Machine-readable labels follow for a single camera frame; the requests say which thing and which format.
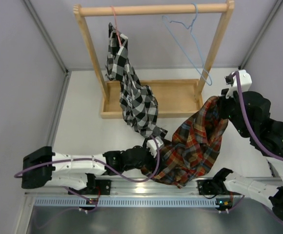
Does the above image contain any slotted grey cable duct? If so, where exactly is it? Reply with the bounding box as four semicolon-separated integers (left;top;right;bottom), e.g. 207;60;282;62
34;197;229;208

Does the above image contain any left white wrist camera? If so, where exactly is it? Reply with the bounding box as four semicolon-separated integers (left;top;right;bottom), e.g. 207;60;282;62
143;136;164;158

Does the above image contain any aluminium frame post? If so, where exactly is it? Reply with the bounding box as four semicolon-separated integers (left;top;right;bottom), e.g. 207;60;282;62
21;0;71;103
238;0;283;70

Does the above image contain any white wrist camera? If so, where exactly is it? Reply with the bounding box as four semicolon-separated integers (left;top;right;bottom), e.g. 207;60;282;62
143;136;164;158
222;70;252;99

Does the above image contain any wooden clothes rack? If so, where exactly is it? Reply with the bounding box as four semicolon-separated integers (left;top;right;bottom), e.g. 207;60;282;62
73;0;235;119

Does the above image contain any left aluminium frame post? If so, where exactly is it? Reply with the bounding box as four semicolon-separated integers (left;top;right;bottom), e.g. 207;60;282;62
21;0;71;103

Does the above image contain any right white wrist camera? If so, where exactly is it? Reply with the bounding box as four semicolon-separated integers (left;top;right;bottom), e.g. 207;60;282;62
222;70;252;99

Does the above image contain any pink wire hanger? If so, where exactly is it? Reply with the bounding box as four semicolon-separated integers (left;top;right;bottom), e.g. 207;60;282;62
110;6;122;47

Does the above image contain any aluminium mounting rail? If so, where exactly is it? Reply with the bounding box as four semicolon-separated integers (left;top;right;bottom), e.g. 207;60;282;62
24;177;283;197

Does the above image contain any red brown plaid shirt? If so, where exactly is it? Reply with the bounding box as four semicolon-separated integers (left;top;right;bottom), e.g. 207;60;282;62
141;96;228;189

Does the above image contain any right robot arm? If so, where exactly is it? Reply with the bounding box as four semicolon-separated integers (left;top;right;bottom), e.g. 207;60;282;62
212;91;283;222

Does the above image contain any right aluminium frame post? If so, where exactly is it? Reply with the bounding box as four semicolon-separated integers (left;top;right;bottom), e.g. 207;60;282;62
238;0;283;70

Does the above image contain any black white checkered shirt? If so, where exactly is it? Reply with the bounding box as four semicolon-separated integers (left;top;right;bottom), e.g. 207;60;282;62
105;23;167;138

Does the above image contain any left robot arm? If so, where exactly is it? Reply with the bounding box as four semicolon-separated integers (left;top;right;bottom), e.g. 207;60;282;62
14;141;159;195

